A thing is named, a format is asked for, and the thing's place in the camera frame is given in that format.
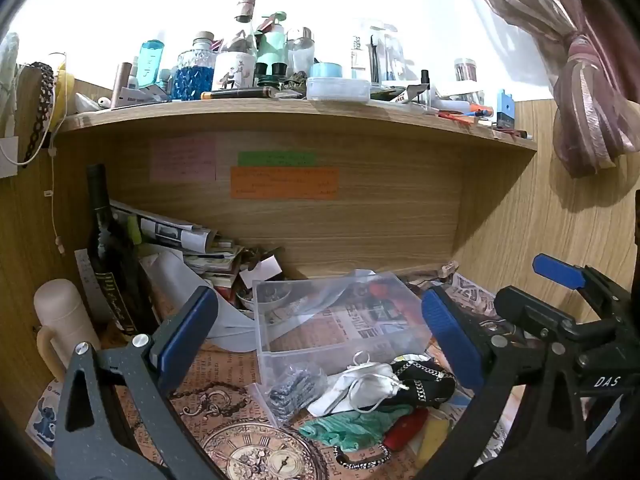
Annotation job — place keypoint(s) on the pink curtain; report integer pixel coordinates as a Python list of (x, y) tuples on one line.
[(590, 85)]

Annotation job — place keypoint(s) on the translucent bottle with silver cap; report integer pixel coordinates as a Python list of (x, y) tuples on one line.
[(300, 52)]

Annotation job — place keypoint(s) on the cork-topped glass bottle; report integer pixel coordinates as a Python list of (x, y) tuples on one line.
[(246, 10)]

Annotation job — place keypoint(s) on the yellow roll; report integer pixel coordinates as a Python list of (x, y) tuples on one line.
[(64, 90)]

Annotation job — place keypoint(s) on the green pump bottle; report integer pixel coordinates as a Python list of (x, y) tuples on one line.
[(272, 45)]

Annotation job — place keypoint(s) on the pile of papers and magazines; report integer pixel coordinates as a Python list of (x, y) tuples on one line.
[(200, 255)]

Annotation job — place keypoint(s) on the white fluffy item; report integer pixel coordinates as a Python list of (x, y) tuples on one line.
[(9, 75)]

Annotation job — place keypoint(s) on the glass bottle with blue beads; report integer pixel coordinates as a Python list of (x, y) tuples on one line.
[(192, 77)]

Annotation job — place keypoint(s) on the black lace headband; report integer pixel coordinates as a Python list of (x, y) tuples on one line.
[(42, 105)]

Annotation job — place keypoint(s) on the pink sticky note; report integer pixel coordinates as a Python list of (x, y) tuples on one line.
[(182, 160)]

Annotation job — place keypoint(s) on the dark wine bottle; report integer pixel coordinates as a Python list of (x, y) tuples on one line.
[(107, 260)]

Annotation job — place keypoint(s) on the small bowl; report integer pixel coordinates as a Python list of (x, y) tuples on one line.
[(265, 297)]

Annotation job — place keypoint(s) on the metal ruler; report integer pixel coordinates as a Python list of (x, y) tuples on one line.
[(87, 280)]

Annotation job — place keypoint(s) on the brown pen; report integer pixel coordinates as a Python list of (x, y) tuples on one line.
[(235, 94)]

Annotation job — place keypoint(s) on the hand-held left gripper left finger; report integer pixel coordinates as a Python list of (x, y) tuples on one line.
[(192, 330)]

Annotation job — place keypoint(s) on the blue block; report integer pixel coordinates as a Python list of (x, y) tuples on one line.
[(505, 110)]

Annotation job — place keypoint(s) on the blue tape roll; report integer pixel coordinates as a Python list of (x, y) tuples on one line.
[(326, 71)]

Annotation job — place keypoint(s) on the red cloth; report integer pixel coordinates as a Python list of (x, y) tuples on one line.
[(405, 430)]

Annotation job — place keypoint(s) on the orange marker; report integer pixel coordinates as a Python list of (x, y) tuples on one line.
[(477, 109)]

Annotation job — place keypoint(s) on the clear plastic tool organizer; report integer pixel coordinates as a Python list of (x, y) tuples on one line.
[(377, 52)]

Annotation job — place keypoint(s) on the green cloth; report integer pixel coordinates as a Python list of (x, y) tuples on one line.
[(350, 427)]

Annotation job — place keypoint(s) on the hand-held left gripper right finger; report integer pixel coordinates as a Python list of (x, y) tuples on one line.
[(450, 340)]

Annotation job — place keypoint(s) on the yellow sponge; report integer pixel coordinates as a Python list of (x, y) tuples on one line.
[(435, 440)]

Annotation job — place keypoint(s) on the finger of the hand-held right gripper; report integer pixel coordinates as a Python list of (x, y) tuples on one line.
[(530, 310), (557, 270)]

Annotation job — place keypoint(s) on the clock print paper mat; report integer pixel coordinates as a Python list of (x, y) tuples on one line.
[(240, 440)]

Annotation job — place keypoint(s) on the clear lidded container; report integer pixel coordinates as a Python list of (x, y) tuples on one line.
[(337, 89)]

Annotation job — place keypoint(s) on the teal liquid bottle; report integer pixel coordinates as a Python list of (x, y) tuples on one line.
[(150, 65)]

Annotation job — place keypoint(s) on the small white box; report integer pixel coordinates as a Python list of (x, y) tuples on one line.
[(262, 270)]

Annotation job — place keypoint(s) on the orange sticky note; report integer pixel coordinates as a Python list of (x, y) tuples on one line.
[(282, 182)]

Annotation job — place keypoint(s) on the small white spray bottle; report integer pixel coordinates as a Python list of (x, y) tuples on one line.
[(133, 77)]

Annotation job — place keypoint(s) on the clear plastic box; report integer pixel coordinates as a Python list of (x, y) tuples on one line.
[(320, 340)]

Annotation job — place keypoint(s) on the crumpled paper scrap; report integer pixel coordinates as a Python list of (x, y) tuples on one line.
[(448, 270)]

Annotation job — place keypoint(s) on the white charger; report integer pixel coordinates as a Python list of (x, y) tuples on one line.
[(7, 157)]

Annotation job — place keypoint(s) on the black-capped nail polish bottle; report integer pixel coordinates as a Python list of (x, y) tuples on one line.
[(425, 85)]

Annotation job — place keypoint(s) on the blue cartoon sticker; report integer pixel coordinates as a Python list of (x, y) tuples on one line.
[(45, 412)]

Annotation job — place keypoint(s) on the beige thermos mug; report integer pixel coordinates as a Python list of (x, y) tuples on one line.
[(60, 310)]

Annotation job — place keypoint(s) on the white printed cup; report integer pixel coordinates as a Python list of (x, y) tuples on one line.
[(232, 72)]

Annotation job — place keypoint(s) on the white face mask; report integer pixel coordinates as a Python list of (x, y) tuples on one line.
[(370, 385)]

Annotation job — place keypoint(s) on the wooden shelf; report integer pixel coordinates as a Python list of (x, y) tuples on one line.
[(300, 115)]

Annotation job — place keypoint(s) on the jar of sticks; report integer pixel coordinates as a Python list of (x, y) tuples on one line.
[(467, 75)]

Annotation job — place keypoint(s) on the brown tube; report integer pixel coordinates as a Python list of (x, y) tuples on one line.
[(120, 85)]

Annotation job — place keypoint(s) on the green sticky note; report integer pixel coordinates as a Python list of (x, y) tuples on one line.
[(275, 158)]

